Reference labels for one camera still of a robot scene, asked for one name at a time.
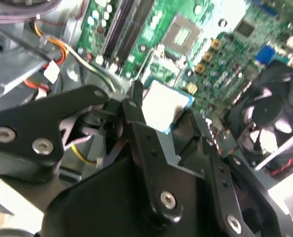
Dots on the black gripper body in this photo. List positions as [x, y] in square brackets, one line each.
[99, 209]

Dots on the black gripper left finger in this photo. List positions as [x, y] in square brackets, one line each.
[25, 128]

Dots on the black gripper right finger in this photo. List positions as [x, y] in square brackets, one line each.
[225, 197]

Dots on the silver green CPU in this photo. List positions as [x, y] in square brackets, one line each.
[163, 106]

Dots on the metal locking lever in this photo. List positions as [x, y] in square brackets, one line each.
[143, 63]

